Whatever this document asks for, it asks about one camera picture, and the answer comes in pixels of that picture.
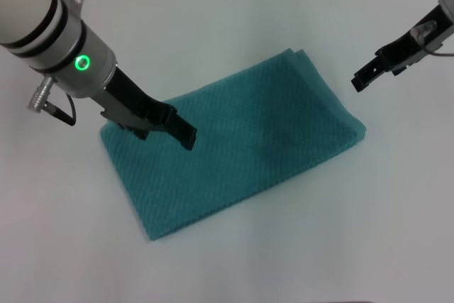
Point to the teal waffle-weave towel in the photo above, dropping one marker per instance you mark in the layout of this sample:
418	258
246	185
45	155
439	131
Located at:
248	132

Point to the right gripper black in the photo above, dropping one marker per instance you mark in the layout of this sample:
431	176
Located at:
418	47

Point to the white and silver left robot arm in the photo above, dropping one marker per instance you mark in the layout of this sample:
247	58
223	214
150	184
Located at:
35	8

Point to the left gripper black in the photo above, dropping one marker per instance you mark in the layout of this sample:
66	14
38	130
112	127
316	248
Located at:
134	104

